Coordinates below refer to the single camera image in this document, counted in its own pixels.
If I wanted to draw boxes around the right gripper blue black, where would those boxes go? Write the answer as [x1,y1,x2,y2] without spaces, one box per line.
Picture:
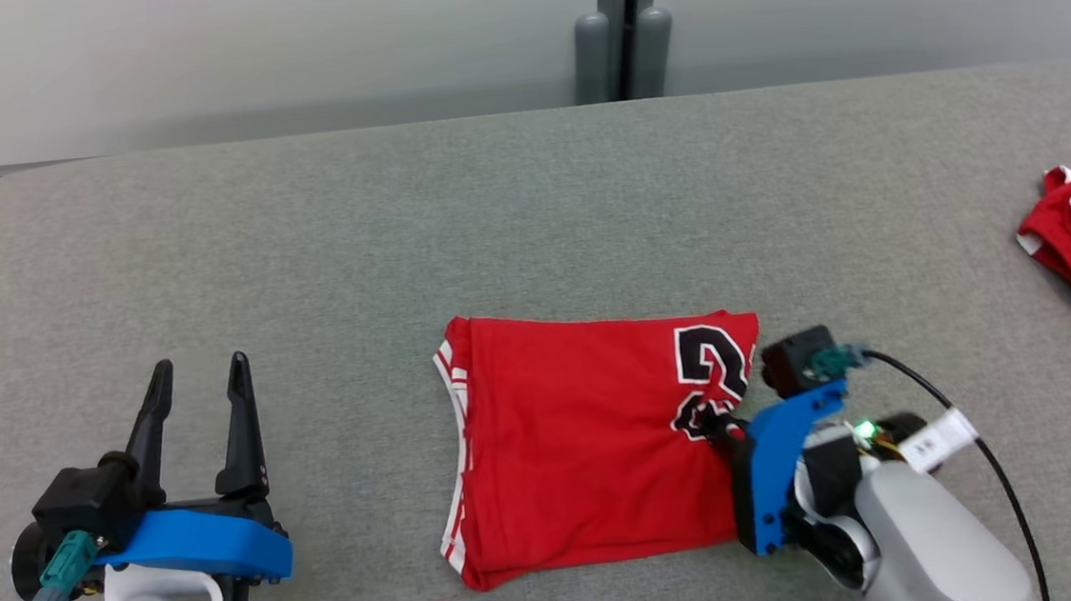
[696,378,867,561]

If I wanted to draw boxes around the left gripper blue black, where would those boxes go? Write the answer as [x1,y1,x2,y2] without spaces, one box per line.
[82,348,296,597]

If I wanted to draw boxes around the red basketball jersey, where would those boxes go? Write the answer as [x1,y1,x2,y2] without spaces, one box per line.
[421,292,780,596]

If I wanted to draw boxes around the grey fabric sofa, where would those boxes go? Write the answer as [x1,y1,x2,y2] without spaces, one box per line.
[0,60,1071,601]

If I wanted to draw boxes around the white paper cable tag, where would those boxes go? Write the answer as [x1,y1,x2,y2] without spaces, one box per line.
[892,405,982,476]

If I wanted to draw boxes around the right black cable teal plug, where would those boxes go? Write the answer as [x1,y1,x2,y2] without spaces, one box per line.
[811,328,1053,601]

